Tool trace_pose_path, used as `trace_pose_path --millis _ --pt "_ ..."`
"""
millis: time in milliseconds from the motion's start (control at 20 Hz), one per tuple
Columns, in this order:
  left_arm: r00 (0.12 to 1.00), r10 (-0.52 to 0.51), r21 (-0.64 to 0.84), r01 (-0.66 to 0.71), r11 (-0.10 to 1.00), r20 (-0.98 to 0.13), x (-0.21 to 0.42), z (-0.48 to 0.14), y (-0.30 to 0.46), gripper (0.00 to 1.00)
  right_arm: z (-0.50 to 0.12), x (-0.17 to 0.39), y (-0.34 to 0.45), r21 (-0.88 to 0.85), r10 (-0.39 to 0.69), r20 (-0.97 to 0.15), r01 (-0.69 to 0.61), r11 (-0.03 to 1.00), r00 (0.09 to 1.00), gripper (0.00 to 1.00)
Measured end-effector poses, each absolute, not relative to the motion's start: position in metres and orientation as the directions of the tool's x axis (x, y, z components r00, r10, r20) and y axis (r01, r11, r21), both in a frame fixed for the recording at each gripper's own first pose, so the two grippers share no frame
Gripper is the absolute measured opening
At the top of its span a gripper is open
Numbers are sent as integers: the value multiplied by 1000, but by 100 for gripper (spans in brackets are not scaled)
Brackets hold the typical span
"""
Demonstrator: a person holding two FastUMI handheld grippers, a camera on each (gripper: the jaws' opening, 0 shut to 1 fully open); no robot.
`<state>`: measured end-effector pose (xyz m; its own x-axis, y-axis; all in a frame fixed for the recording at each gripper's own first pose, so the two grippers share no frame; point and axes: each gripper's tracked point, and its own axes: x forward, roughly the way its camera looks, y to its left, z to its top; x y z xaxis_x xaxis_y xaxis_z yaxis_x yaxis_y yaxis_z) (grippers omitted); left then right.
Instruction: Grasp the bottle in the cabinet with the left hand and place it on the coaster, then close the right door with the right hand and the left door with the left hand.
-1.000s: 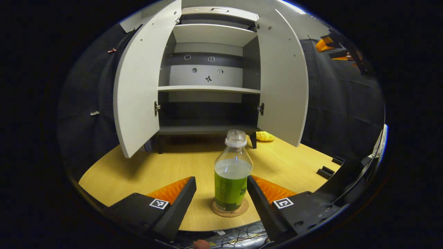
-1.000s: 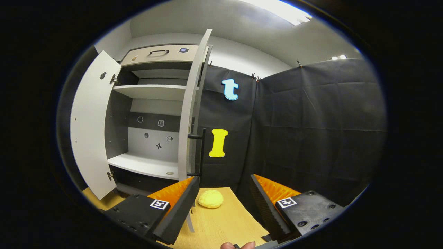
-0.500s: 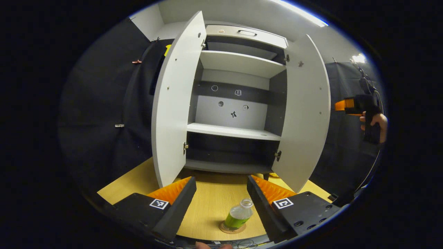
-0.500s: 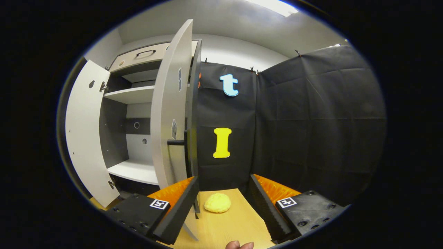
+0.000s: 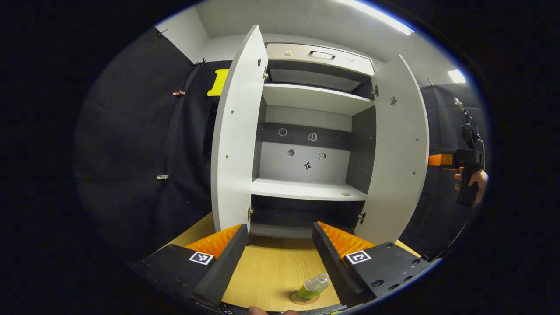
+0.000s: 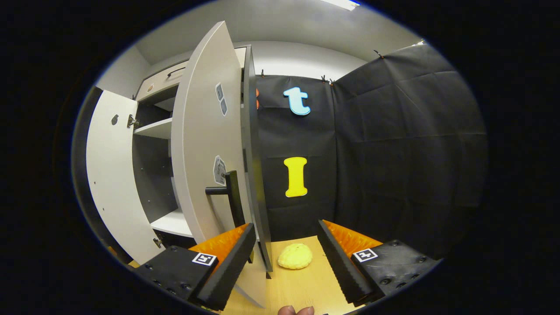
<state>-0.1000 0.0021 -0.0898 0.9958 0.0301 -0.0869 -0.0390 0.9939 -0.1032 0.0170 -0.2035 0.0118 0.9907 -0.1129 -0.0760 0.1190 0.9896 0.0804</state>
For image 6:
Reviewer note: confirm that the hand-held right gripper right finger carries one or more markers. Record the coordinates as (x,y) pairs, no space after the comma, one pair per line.
(339,267)

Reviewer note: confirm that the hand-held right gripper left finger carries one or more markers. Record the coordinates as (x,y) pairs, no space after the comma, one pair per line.
(229,271)

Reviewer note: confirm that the white and grey cabinet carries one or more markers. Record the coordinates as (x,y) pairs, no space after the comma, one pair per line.
(256,175)

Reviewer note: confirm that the white cabinet door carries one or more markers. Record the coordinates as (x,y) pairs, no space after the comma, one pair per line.
(197,144)
(113,175)

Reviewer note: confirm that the metal door hinge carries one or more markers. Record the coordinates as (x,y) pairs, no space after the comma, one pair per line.
(132,121)
(157,243)

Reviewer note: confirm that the white cabinet shelf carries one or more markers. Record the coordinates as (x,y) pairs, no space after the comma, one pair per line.
(157,129)

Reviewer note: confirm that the white cabinet drawer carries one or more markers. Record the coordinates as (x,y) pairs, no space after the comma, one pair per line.
(157,83)

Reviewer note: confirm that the yellow round bread toy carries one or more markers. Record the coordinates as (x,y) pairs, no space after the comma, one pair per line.
(295,257)

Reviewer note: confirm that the long ceiling light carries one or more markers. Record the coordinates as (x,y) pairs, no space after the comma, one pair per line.
(341,4)

